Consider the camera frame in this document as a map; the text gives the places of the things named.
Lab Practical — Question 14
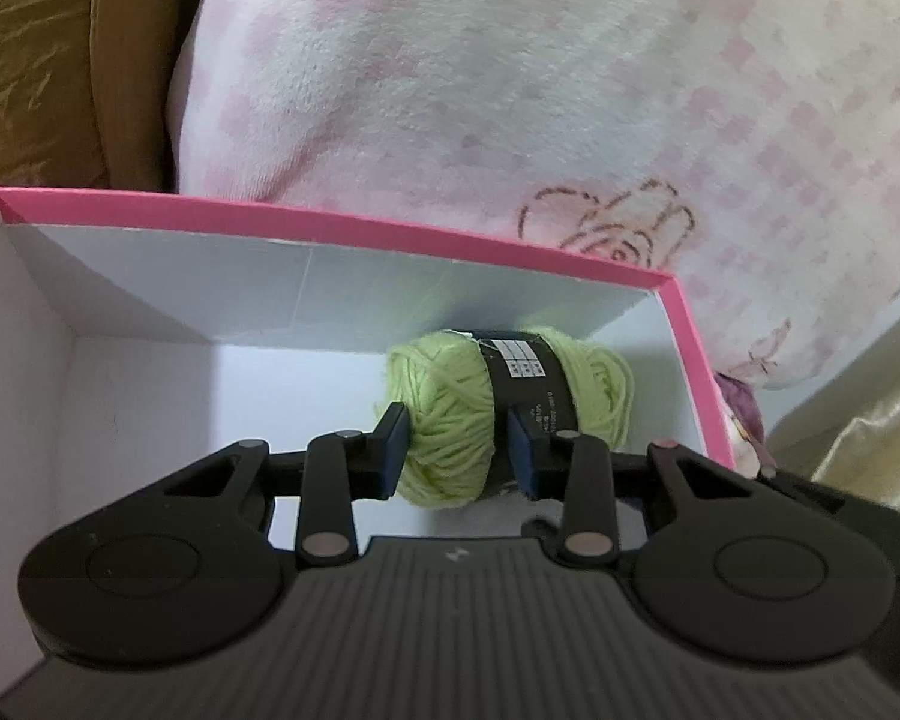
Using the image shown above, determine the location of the green yarn ball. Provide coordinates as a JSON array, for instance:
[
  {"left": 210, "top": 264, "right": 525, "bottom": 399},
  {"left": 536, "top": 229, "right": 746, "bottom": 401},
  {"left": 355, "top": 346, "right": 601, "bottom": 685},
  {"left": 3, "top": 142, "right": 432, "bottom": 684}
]
[{"left": 385, "top": 327, "right": 634, "bottom": 509}]

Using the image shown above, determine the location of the pink cardboard box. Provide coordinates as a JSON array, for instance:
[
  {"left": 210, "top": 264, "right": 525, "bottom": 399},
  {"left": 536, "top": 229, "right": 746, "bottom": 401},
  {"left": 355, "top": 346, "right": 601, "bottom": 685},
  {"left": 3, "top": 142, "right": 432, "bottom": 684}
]
[{"left": 0, "top": 188, "right": 731, "bottom": 692}]

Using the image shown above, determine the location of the gold satin curtain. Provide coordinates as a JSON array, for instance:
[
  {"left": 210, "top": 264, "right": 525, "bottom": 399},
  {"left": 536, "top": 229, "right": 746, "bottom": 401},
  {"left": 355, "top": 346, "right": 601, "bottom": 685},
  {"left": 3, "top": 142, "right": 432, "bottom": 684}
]
[{"left": 764, "top": 300, "right": 900, "bottom": 511}]

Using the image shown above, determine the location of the pink checkered pillow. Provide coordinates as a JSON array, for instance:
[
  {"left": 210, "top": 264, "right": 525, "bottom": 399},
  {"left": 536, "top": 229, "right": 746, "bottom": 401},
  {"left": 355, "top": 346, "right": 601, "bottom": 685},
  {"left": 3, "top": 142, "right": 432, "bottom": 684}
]
[{"left": 169, "top": 0, "right": 900, "bottom": 387}]

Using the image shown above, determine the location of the brown embroidered pillow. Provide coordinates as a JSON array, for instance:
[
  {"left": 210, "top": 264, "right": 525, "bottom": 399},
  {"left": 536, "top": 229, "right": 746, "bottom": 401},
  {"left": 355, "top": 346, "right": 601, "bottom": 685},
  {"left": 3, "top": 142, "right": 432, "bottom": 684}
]
[{"left": 89, "top": 0, "right": 201, "bottom": 192}]

